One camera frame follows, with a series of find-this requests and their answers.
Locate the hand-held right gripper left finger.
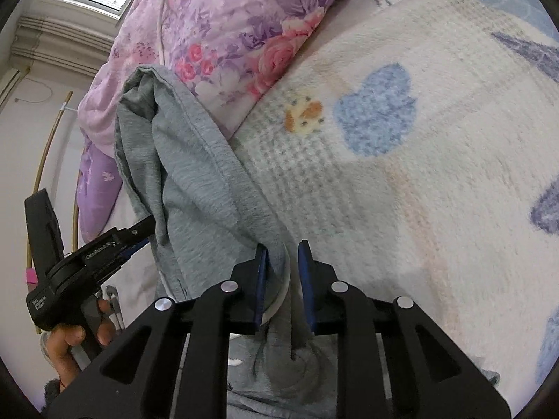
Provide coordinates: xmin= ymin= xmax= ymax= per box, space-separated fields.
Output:
xmin=47 ymin=243 xmax=268 ymax=419

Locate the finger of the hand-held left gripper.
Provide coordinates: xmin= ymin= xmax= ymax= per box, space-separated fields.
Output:
xmin=114 ymin=215 xmax=157 ymax=257

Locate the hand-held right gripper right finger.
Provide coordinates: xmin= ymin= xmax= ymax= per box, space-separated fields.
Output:
xmin=298 ymin=240 xmax=511 ymax=419

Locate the grey sweatshirt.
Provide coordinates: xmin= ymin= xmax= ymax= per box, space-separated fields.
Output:
xmin=114 ymin=65 xmax=501 ymax=419

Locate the person's left hand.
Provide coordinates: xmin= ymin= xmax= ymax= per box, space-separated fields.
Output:
xmin=46 ymin=297 xmax=116 ymax=389

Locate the purple pillow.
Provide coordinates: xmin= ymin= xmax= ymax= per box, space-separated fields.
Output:
xmin=76 ymin=133 xmax=125 ymax=242

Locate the wooden pole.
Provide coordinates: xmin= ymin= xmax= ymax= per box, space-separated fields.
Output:
xmin=25 ymin=91 xmax=74 ymax=271

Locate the cream printed blanket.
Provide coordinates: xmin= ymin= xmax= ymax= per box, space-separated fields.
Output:
xmin=98 ymin=0 xmax=559 ymax=406

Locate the pink floral quilt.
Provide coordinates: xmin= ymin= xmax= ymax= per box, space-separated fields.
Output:
xmin=78 ymin=0 xmax=372 ymax=147

